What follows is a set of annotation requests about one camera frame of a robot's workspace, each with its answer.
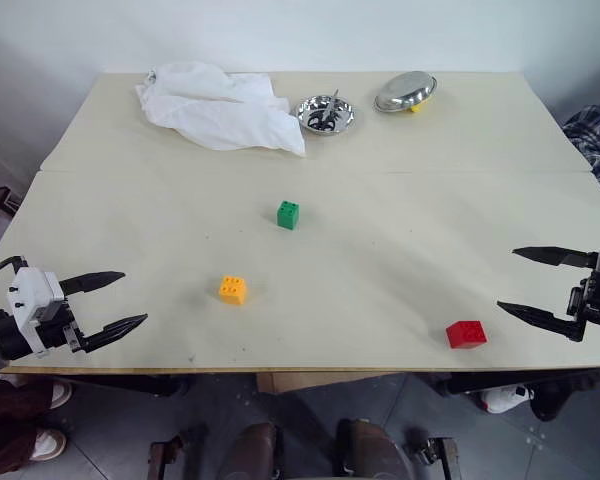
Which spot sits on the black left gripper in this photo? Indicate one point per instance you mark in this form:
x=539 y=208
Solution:
x=55 y=335

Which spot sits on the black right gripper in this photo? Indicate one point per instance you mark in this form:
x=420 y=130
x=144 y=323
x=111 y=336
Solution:
x=597 y=305

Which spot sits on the red toy block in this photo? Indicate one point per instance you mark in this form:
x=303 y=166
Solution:
x=467 y=335

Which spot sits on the black shoe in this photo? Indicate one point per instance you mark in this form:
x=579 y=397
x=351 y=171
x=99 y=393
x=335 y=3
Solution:
x=555 y=400

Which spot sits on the white red sneaker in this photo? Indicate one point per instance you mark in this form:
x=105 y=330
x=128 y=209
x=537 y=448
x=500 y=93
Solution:
x=505 y=400

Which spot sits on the yellow toy block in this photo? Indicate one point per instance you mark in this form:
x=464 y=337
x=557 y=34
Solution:
x=232 y=291

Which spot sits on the person's brown trousers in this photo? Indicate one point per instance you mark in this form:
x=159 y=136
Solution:
x=10 y=425

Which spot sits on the person in plaid shirt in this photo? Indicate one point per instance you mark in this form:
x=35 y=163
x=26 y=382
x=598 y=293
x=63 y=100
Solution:
x=597 y=135

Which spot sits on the green toy block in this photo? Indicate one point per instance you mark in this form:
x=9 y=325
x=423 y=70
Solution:
x=287 y=216

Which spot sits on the brown rounded shape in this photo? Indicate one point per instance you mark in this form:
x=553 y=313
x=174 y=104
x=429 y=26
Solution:
x=372 y=452
x=252 y=452

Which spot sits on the small yellow object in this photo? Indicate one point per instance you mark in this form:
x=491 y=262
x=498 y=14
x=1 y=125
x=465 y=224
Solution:
x=416 y=108

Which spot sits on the crumpled white cloth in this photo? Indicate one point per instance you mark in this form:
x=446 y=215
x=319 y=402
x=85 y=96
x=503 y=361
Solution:
x=215 y=110

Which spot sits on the cardboard box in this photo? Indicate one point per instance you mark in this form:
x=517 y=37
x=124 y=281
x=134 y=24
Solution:
x=320 y=382

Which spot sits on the upturned steel bowl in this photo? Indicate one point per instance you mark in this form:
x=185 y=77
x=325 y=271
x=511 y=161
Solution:
x=405 y=92

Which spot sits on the steel bowl holding scissors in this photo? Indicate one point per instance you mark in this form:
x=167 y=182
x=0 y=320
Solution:
x=347 y=117

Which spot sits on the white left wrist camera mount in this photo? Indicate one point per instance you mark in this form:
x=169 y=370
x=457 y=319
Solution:
x=32 y=300

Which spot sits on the dark metal bracket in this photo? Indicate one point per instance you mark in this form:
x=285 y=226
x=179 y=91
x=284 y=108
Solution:
x=437 y=457
x=172 y=452

